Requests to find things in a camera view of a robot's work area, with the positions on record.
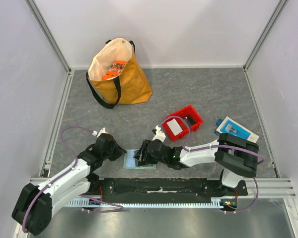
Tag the red plastic bin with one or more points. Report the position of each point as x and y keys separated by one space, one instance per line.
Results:
x=179 y=115

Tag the small black object in bin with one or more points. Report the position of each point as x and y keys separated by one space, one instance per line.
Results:
x=189 y=120

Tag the mustard yellow tote bag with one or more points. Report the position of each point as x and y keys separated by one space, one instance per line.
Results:
x=129 y=88

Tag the left aluminium frame post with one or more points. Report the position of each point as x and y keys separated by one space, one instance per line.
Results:
x=47 y=33

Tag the grey slotted cable duct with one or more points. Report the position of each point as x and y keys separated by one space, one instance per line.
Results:
x=88 y=203

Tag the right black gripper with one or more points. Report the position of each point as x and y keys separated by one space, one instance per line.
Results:
x=142 y=153

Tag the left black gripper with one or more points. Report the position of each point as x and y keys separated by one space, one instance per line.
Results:
x=118 y=150

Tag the white credit card stack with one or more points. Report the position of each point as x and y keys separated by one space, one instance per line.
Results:
x=174 y=126

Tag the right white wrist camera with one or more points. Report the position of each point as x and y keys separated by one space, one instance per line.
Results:
x=158 y=134

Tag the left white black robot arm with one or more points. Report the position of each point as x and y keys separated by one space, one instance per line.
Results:
x=37 y=204

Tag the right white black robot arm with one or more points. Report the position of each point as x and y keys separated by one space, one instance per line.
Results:
x=238 y=156

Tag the orange printed box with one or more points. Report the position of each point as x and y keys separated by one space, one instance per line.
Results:
x=115 y=70

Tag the right aluminium frame post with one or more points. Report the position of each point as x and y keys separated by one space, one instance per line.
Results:
x=265 y=33

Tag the aluminium frame post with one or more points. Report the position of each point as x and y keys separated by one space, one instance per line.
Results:
x=265 y=33
x=47 y=33

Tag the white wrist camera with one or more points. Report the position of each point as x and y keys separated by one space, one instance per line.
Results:
x=98 y=133
x=158 y=134

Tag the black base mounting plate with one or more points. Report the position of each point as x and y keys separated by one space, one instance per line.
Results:
x=203 y=186

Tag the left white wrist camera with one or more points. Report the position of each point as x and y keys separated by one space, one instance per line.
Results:
x=98 y=133

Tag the blue razor package box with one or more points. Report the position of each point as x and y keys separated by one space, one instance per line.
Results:
x=229 y=126

